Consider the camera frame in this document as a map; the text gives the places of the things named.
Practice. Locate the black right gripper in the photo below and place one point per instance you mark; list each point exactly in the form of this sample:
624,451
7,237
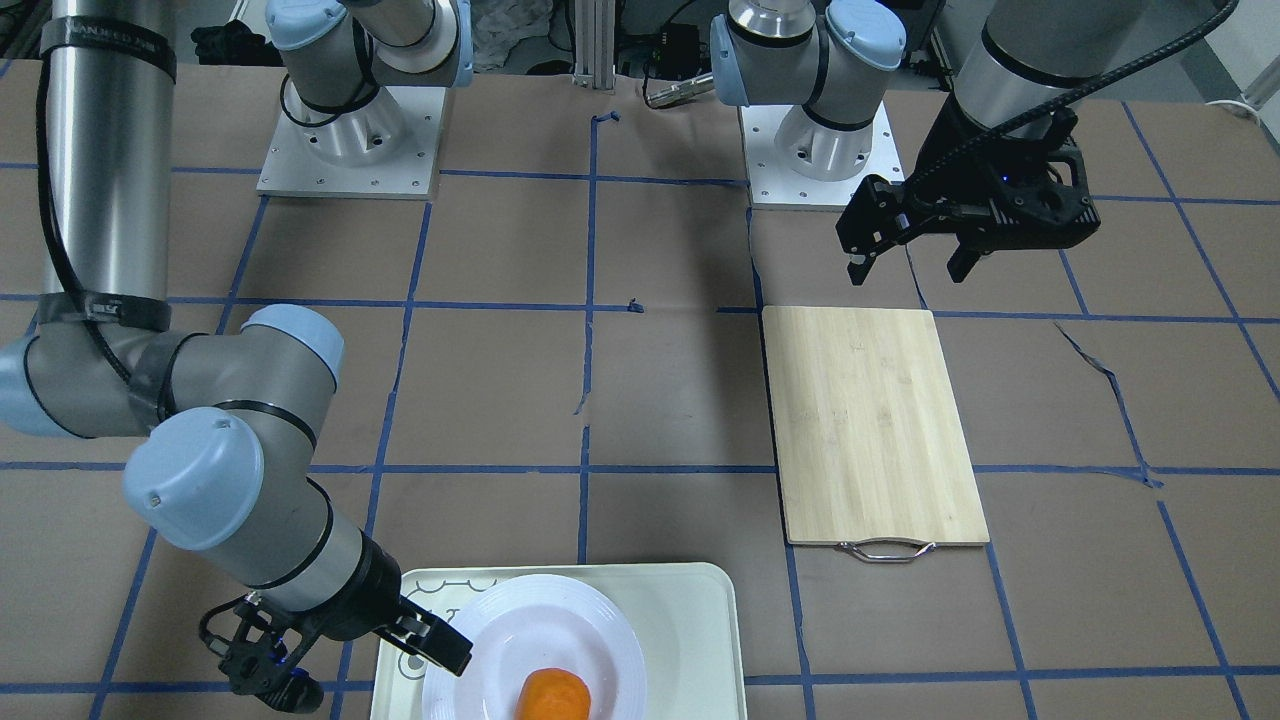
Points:
377,580

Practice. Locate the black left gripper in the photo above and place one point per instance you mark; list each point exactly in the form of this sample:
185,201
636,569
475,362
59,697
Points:
942,152

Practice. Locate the white ribbed plate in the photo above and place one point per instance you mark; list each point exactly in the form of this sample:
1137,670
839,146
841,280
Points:
528,625

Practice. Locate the orange fruit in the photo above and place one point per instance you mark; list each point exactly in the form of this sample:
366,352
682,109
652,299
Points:
553,693

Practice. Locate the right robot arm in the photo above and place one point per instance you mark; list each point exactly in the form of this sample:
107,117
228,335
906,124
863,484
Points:
228,422

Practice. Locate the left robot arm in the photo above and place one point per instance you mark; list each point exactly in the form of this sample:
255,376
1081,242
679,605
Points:
1032,58

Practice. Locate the pale green bear tray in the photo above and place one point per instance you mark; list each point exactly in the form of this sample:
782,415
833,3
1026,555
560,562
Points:
683,613

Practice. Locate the bamboo cutting board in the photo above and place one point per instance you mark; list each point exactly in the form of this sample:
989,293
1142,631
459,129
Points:
870,447

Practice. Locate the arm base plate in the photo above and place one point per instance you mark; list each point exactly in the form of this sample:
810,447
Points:
795,165
386,150

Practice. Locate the aluminium frame post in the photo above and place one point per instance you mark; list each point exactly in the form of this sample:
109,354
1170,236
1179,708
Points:
594,28

